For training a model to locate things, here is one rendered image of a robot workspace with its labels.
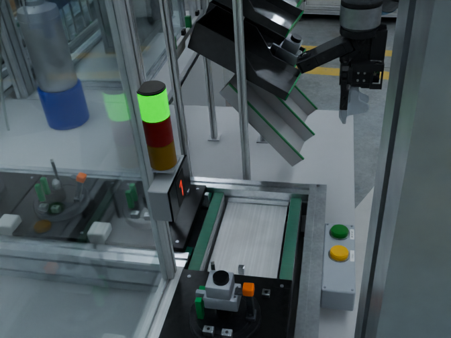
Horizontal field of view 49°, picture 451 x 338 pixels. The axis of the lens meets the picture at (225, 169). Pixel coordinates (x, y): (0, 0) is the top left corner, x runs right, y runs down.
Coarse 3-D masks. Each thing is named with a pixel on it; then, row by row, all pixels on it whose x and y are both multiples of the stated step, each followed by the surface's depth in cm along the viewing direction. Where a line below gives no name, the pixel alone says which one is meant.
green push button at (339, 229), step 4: (332, 228) 116; (336, 228) 116; (340, 228) 116; (344, 228) 116; (332, 232) 116; (336, 232) 115; (340, 232) 115; (344, 232) 115; (336, 236) 115; (340, 236) 115; (344, 236) 115
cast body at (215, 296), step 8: (216, 272) 91; (224, 272) 91; (232, 272) 92; (208, 280) 91; (216, 280) 90; (224, 280) 90; (232, 280) 91; (208, 288) 90; (216, 288) 90; (224, 288) 89; (232, 288) 92; (200, 296) 95; (208, 296) 91; (216, 296) 91; (224, 296) 90; (232, 296) 92; (240, 296) 94; (208, 304) 93; (216, 304) 92; (224, 304) 92; (232, 304) 91
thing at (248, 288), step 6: (246, 282) 91; (240, 288) 92; (246, 288) 90; (252, 288) 90; (234, 294) 92; (240, 294) 91; (246, 294) 91; (252, 294) 90; (246, 300) 92; (252, 300) 93; (246, 306) 93; (252, 306) 93; (252, 312) 94
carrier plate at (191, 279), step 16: (192, 272) 108; (208, 272) 108; (176, 288) 105; (192, 288) 105; (256, 288) 104; (272, 288) 103; (288, 288) 103; (176, 304) 102; (272, 304) 100; (288, 304) 100; (176, 320) 99; (272, 320) 97; (288, 320) 98; (160, 336) 96; (176, 336) 96; (192, 336) 95; (256, 336) 94; (272, 336) 94
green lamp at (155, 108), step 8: (144, 96) 82; (152, 96) 81; (160, 96) 82; (144, 104) 82; (152, 104) 82; (160, 104) 83; (144, 112) 83; (152, 112) 83; (160, 112) 83; (168, 112) 85; (144, 120) 84; (152, 120) 84; (160, 120) 84
